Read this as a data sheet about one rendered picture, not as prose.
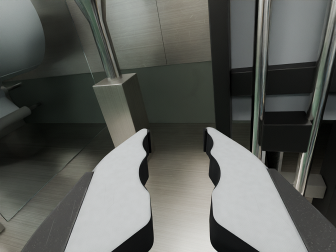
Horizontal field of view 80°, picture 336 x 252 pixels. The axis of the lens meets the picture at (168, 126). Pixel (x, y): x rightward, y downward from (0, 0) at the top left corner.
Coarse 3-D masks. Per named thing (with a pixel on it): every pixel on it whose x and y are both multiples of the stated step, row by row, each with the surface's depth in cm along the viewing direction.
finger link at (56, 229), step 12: (84, 180) 9; (72, 192) 8; (84, 192) 8; (60, 204) 8; (72, 204) 8; (48, 216) 7; (60, 216) 7; (72, 216) 7; (48, 228) 7; (60, 228) 7; (72, 228) 7; (36, 240) 6; (48, 240) 6; (60, 240) 6
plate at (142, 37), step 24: (72, 0) 69; (120, 0) 65; (144, 0) 63; (168, 0) 61; (192, 0) 59; (120, 24) 69; (144, 24) 66; (168, 24) 64; (192, 24) 62; (96, 48) 76; (120, 48) 73; (144, 48) 71; (168, 48) 68; (192, 48) 66
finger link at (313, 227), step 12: (276, 180) 8; (288, 192) 8; (288, 204) 7; (300, 204) 7; (300, 216) 7; (312, 216) 7; (324, 216) 7; (300, 228) 6; (312, 228) 6; (324, 228) 6; (312, 240) 6; (324, 240) 6
